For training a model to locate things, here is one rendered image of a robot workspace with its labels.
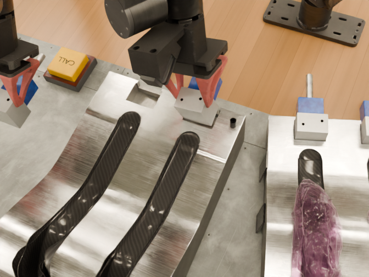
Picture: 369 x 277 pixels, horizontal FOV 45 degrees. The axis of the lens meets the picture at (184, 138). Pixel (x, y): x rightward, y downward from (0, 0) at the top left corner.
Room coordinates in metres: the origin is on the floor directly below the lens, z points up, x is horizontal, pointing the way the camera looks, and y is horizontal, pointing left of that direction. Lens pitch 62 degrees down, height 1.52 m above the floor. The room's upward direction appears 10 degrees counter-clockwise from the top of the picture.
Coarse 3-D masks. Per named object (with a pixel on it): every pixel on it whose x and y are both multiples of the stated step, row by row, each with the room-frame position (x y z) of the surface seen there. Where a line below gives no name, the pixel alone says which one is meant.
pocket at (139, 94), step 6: (138, 84) 0.47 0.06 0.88; (132, 90) 0.46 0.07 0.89; (138, 90) 0.47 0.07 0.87; (144, 90) 0.46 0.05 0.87; (150, 90) 0.46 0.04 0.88; (132, 96) 0.45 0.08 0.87; (138, 96) 0.46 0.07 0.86; (144, 96) 0.45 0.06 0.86; (150, 96) 0.45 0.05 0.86; (156, 96) 0.45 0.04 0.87; (132, 102) 0.44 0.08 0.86; (138, 102) 0.44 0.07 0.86; (144, 102) 0.44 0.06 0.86; (150, 102) 0.44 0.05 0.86; (150, 108) 0.43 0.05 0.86
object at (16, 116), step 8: (40, 56) 0.52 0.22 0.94; (40, 64) 0.51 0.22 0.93; (32, 80) 0.47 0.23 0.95; (0, 88) 0.45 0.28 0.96; (32, 88) 0.46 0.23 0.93; (0, 96) 0.44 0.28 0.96; (8, 96) 0.43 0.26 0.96; (32, 96) 0.45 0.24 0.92; (0, 104) 0.42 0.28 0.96; (8, 104) 0.42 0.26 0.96; (24, 104) 0.43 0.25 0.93; (0, 112) 0.41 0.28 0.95; (8, 112) 0.41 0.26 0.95; (16, 112) 0.42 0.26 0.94; (24, 112) 0.43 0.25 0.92; (0, 120) 0.43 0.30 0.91; (8, 120) 0.41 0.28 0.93; (16, 120) 0.41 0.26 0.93; (24, 120) 0.42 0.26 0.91
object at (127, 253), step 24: (120, 120) 0.40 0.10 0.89; (120, 144) 0.36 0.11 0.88; (192, 144) 0.33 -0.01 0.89; (96, 168) 0.32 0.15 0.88; (168, 168) 0.30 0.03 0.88; (96, 192) 0.28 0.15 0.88; (168, 192) 0.26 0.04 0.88; (72, 216) 0.24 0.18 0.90; (144, 216) 0.22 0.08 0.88; (48, 240) 0.20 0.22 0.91; (144, 240) 0.18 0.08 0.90; (24, 264) 0.17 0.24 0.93; (48, 264) 0.16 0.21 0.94; (120, 264) 0.15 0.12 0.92
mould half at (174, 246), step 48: (96, 96) 0.45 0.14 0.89; (96, 144) 0.36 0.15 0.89; (144, 144) 0.34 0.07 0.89; (240, 144) 0.34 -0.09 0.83; (48, 192) 0.28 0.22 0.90; (144, 192) 0.26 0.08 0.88; (192, 192) 0.25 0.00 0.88; (0, 240) 0.21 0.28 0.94; (96, 240) 0.19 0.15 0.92; (192, 240) 0.17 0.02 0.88
